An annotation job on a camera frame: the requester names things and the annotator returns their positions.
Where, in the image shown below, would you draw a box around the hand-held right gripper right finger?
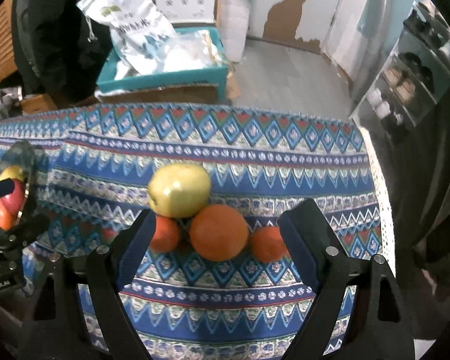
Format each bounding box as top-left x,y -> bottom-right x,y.
277,198 -> 415,360

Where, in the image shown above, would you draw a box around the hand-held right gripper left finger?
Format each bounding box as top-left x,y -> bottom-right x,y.
17,208 -> 158,360

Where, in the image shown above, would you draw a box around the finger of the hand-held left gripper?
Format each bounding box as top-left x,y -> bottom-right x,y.
0,213 -> 51,256
0,179 -> 16,204

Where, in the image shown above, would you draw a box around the red apple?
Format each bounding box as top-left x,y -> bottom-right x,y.
2,182 -> 26,214

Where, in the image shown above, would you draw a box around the yellow apple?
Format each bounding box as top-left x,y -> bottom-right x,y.
0,165 -> 25,182
148,163 -> 212,219

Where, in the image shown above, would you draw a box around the orange red round fruit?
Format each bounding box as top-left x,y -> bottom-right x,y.
0,199 -> 17,230

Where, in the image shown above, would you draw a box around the small orange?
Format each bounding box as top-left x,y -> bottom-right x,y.
250,226 -> 289,263
149,215 -> 182,253

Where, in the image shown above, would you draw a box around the dark green glass bowl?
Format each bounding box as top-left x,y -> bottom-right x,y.
0,140 -> 49,233

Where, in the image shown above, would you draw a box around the large orange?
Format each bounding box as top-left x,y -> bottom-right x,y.
189,204 -> 250,262

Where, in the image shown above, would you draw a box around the wooden drawer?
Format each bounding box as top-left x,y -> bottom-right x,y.
20,92 -> 57,115

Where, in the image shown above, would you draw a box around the blue patterned tablecloth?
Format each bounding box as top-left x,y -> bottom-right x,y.
0,103 -> 394,360

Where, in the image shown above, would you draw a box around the dark cloth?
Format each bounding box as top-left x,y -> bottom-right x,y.
392,94 -> 450,271

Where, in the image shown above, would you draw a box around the grey shoe rack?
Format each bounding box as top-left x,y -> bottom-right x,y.
350,2 -> 450,128

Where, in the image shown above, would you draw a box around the brown cardboard box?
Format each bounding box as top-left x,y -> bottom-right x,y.
97,69 -> 241,106

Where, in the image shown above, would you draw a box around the black coat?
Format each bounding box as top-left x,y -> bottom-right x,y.
11,0 -> 113,102

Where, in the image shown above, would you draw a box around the teal box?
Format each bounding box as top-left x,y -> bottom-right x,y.
95,27 -> 229,94

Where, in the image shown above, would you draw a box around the group of shoes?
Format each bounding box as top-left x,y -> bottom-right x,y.
367,2 -> 450,128

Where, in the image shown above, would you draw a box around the clear plastic bags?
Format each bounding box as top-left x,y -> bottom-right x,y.
161,30 -> 226,72

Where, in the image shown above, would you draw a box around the white printed plastic bag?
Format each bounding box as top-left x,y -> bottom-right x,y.
77,0 -> 177,77

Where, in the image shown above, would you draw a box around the white door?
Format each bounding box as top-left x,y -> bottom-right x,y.
320,0 -> 391,94

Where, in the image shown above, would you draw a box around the white ribbed container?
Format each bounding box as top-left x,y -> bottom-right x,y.
219,0 -> 250,62

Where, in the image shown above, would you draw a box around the white patterned basket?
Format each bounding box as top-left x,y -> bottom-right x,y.
152,0 -> 218,23

